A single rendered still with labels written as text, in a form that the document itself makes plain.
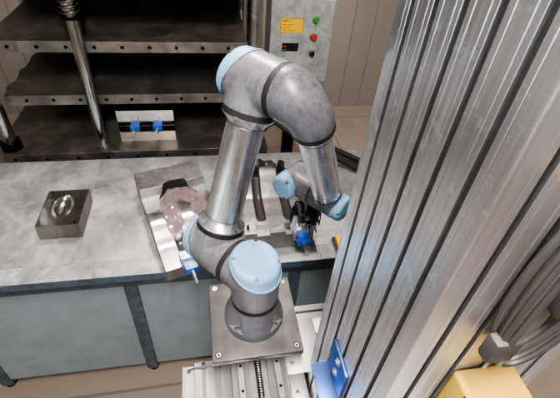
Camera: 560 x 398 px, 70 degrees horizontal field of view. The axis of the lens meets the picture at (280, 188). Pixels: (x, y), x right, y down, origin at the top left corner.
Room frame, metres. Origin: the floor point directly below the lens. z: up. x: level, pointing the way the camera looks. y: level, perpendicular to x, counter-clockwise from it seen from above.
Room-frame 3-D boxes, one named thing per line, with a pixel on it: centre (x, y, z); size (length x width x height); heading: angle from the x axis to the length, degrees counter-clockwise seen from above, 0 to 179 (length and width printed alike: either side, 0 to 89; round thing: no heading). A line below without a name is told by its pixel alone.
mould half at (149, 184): (1.12, 0.37, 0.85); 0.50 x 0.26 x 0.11; 30
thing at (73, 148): (2.01, 0.81, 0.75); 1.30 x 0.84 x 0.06; 103
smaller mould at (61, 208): (1.08, 0.82, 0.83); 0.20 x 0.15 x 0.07; 13
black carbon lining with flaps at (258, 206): (1.26, 0.05, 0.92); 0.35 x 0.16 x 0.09; 13
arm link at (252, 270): (0.59, 0.04, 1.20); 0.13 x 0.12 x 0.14; 53
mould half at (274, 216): (1.28, 0.04, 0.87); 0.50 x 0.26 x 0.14; 13
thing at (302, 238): (0.96, -0.10, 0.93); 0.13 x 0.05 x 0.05; 13
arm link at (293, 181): (0.89, -0.05, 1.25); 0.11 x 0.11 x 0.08; 53
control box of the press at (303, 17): (2.01, -0.02, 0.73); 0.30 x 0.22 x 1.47; 103
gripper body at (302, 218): (0.97, -0.10, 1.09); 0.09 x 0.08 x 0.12; 13
